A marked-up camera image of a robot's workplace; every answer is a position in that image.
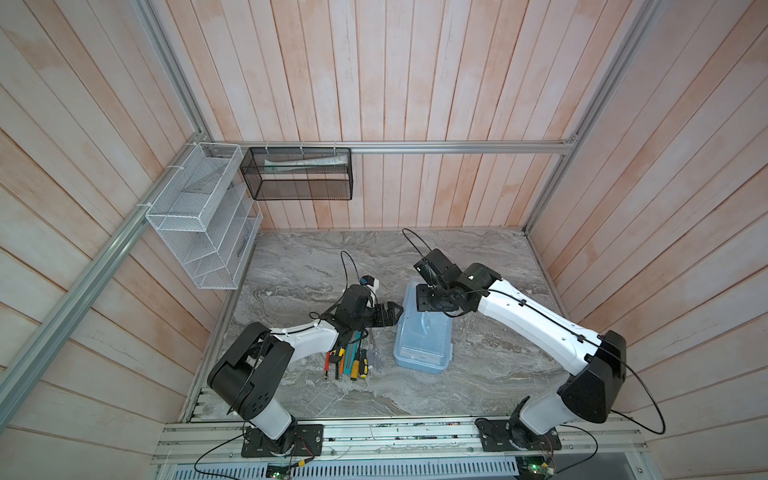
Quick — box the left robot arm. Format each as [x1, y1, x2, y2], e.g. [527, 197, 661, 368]
[207, 284, 404, 442]

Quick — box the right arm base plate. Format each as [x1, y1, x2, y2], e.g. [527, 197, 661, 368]
[474, 417, 562, 452]

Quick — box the horizontal aluminium wall rail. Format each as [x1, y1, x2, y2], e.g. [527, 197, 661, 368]
[211, 140, 576, 155]

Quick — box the aluminium front rail frame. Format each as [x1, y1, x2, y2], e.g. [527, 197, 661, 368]
[149, 416, 661, 479]

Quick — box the black mesh wall basket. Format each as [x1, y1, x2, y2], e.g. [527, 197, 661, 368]
[240, 146, 354, 201]

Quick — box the left aluminium wall rail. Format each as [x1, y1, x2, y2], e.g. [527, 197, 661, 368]
[1, 133, 208, 429]

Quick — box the blue translucent plastic toolbox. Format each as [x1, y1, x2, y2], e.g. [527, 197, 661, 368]
[393, 277, 453, 374]

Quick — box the white wire mesh shelf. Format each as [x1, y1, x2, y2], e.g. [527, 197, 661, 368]
[146, 143, 263, 290]

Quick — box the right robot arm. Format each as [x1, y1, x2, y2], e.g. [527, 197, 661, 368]
[414, 249, 627, 450]

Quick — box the red handled hex key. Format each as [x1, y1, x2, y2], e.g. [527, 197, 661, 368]
[324, 351, 332, 379]

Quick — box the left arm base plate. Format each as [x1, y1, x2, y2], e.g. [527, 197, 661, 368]
[241, 424, 324, 458]

